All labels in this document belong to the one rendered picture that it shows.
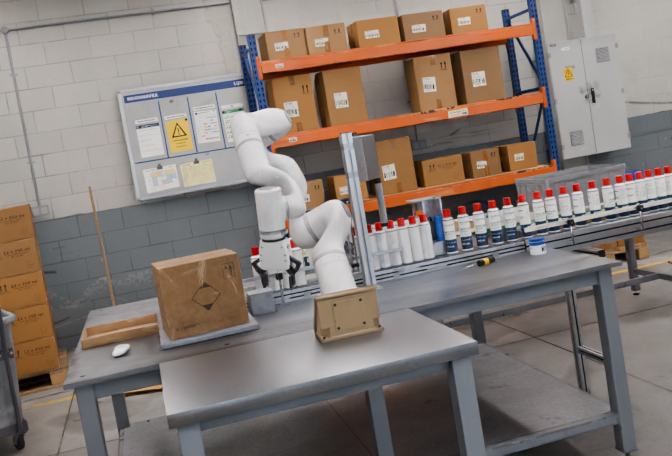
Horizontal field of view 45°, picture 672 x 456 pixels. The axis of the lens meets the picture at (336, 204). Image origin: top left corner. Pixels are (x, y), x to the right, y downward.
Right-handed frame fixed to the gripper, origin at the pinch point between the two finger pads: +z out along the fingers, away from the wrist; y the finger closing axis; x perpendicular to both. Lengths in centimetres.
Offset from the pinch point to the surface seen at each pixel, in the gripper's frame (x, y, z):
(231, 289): -32.6, 33.8, 13.7
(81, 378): 17, 68, 28
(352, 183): -88, 0, -14
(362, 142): -92, -5, -30
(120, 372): 13, 55, 27
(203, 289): -27, 42, 12
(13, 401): -116, 224, 113
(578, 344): -160, -86, 86
